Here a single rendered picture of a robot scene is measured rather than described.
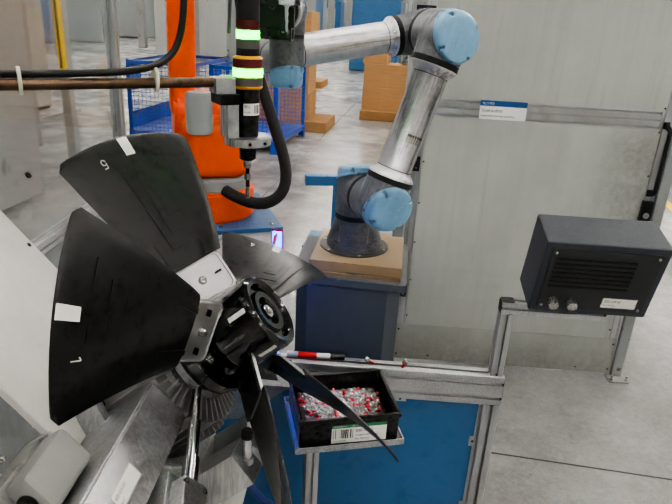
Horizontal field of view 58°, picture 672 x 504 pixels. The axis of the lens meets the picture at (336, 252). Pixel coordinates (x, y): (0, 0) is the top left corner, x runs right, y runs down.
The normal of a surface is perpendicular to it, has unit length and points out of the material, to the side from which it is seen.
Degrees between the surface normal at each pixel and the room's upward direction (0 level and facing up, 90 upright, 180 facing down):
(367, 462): 90
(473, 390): 90
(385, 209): 97
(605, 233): 15
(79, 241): 68
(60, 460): 50
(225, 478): 84
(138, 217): 55
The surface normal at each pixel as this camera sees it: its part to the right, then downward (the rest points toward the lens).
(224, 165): 0.32, 0.36
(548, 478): 0.05, -0.93
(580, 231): 0.04, -0.80
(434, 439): -0.05, 0.36
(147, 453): 0.80, -0.55
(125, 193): 0.49, -0.29
